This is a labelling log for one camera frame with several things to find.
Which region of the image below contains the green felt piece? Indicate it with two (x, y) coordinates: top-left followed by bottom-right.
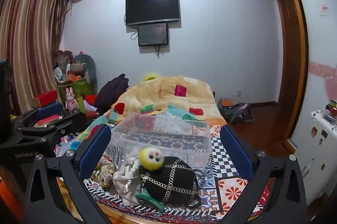
(135, 192), (164, 212)

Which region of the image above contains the yellow-green plush toy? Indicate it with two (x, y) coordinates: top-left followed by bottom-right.
(142, 72), (159, 82)

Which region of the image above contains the red box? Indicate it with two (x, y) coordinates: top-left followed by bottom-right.
(33, 90), (58, 108)

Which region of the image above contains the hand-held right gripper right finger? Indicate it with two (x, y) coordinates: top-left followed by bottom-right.
(220, 124), (308, 224)

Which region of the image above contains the black wall television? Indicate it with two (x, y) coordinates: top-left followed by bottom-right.
(125, 0), (181, 26)

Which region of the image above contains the black chain-trimmed bag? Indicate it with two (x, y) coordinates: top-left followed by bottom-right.
(138, 156), (202, 210)

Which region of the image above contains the wooden door frame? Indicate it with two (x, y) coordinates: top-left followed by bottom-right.
(274, 0), (310, 154)

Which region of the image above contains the beige drawstring pouch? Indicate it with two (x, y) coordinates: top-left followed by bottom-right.
(113, 161), (144, 206)

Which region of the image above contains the floral patterned cloth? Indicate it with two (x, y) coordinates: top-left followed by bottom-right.
(92, 155), (116, 187)

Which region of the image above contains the small black wall monitor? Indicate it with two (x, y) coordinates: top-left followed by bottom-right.
(138, 23), (169, 46)

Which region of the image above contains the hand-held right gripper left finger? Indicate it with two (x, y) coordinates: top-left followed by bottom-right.
(25, 124), (112, 224)

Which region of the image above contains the colourful patchwork bed sheet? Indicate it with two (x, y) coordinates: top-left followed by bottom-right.
(55, 111), (271, 222)

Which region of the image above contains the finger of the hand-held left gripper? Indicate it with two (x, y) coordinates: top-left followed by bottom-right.
(11, 103), (64, 130)
(20, 111), (88, 145)

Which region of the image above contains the grey bag with orange item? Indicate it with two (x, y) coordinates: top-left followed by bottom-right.
(217, 97), (254, 124)

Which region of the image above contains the pink bunny plush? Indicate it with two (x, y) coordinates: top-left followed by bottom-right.
(65, 87), (79, 113)

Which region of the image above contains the white cabinet with stickers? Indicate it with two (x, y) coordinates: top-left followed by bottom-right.
(290, 109), (337, 206)

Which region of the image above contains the green box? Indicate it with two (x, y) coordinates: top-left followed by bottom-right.
(58, 78), (96, 104)

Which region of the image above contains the striped brown curtain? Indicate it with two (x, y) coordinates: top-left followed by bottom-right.
(0, 0), (71, 117)

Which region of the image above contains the clear plastic storage box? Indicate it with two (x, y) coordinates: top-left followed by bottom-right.
(111, 112), (212, 169)

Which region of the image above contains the dark jacket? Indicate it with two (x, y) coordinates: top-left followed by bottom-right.
(94, 74), (129, 114)

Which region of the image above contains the yellow round plush toy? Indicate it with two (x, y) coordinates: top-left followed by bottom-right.
(139, 147), (164, 170)

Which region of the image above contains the yellow patterned quilt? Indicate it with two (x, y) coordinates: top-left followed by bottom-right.
(105, 76), (227, 126)

